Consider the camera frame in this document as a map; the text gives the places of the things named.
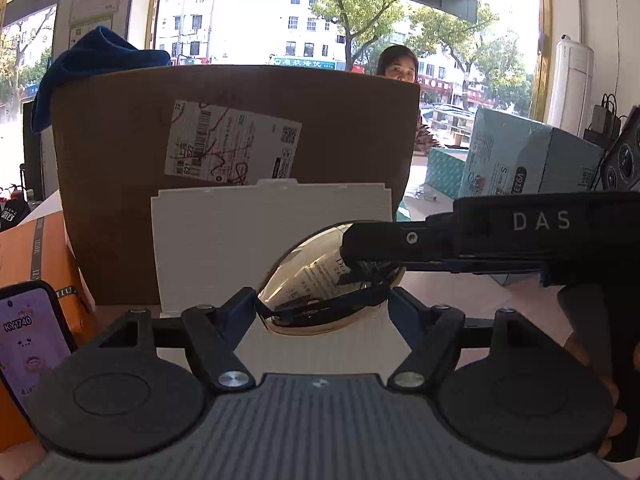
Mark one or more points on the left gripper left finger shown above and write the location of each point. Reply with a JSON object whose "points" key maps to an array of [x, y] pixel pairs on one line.
{"points": [[213, 335]]}

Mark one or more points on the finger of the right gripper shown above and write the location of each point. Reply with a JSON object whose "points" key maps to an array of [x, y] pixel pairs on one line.
{"points": [[426, 245]]}

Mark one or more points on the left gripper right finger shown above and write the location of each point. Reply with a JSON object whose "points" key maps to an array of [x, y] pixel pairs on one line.
{"points": [[432, 334]]}

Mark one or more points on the white ribbed storage box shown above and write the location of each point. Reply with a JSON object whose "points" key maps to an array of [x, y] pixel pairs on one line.
{"points": [[211, 242]]}

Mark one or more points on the operator right hand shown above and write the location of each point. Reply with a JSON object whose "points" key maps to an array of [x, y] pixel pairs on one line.
{"points": [[605, 322]]}

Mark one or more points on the teal flat box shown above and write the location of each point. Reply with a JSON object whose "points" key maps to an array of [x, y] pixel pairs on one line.
{"points": [[444, 170]]}

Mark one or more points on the light blue carton box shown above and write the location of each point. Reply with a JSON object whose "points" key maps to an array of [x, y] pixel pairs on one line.
{"points": [[513, 155]]}

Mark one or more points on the black power adapters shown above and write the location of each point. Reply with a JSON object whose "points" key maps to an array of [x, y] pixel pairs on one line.
{"points": [[605, 125]]}

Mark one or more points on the smartphone with cartoon screen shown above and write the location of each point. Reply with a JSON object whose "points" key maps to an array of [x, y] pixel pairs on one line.
{"points": [[35, 337]]}

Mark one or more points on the woman in patterned shirt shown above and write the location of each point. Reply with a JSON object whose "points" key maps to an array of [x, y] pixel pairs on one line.
{"points": [[398, 62]]}

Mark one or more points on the orange cardboard box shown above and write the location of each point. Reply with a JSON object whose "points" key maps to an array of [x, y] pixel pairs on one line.
{"points": [[38, 251]]}

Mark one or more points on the large brown cardboard box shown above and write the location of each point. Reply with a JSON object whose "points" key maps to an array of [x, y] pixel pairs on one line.
{"points": [[121, 138]]}

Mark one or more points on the blue cloth on box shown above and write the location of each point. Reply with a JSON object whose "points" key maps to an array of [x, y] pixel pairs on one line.
{"points": [[101, 51]]}

